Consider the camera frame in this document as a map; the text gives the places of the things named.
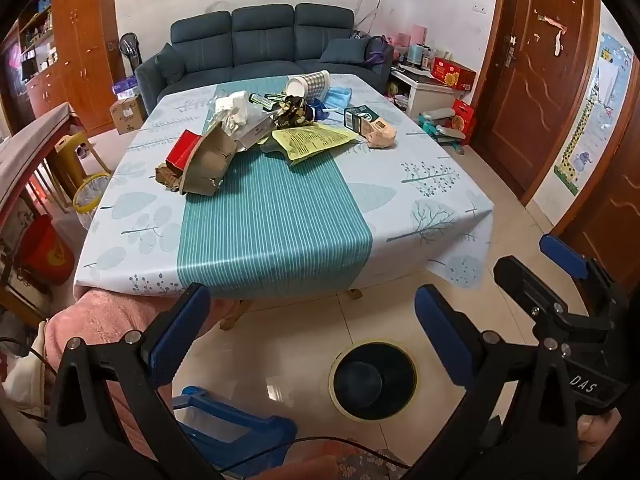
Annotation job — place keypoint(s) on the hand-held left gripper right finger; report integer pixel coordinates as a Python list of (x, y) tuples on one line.
[(445, 340)]

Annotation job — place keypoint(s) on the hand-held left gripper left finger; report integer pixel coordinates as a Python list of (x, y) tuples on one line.
[(180, 330)]

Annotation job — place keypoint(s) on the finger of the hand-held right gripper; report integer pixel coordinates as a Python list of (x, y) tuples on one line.
[(525, 280), (562, 252)]

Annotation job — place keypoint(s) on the black waste bin yellow rim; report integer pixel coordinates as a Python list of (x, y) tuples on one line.
[(372, 385)]

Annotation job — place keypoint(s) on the pale yellow foil bag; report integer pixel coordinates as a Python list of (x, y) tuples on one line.
[(305, 140)]

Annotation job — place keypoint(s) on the blue face mask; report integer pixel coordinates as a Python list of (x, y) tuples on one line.
[(337, 97)]

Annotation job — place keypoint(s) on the person's right hand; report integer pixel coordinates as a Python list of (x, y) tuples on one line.
[(597, 432)]

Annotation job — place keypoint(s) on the brown wooden door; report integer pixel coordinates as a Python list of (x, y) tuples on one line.
[(615, 200), (530, 85)]

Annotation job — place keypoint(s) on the blue plastic stool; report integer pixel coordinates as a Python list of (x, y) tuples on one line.
[(260, 430)]

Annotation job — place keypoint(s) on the giraffe height chart poster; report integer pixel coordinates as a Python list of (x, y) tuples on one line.
[(595, 120)]

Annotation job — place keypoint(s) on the table with teal tablecloth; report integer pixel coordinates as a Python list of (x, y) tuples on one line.
[(280, 230)]

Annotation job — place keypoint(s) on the yellow-rimmed bin with clear bag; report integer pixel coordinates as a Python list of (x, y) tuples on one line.
[(90, 210)]

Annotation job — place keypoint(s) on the crumpled brown paper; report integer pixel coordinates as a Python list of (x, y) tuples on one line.
[(167, 177)]

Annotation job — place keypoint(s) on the red bucket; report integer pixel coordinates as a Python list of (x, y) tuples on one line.
[(47, 252)]

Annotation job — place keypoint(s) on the small red gift bag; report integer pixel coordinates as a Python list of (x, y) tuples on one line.
[(462, 117)]

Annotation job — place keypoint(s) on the white green stepper machine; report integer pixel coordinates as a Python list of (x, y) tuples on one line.
[(440, 130)]

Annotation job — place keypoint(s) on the brown cardboard carton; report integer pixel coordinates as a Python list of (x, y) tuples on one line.
[(210, 160)]

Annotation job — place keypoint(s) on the white cloth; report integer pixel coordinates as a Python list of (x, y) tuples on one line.
[(15, 385)]

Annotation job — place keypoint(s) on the beige plastic wrapper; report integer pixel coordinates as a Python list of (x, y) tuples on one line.
[(382, 135)]

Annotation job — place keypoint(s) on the white side cabinet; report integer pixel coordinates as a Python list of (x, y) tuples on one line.
[(425, 95)]

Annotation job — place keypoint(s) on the yellow plastic stool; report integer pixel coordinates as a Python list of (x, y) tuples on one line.
[(67, 152)]

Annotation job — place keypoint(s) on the large red gift box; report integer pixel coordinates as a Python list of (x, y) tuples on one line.
[(450, 72)]

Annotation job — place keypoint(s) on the brown cardboard box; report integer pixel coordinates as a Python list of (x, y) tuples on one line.
[(127, 115)]

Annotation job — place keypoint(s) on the crumpled white tissue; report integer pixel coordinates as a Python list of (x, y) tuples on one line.
[(232, 105)]

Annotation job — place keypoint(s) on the wooden side table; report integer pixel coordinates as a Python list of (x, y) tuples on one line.
[(30, 145)]

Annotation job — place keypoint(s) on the green black wrapper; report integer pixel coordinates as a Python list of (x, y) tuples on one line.
[(260, 100)]

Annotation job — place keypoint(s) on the dark blue cushion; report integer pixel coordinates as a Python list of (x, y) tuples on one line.
[(345, 52), (172, 62)]

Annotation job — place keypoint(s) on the purple bag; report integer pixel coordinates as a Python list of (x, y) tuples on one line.
[(378, 52)]

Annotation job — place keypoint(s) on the black standing fan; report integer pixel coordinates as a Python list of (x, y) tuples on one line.
[(129, 50)]

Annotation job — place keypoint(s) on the dark blue sofa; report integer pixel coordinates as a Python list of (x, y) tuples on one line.
[(260, 35)]

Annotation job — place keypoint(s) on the brown wooden cabinet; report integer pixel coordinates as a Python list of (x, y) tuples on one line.
[(85, 35)]

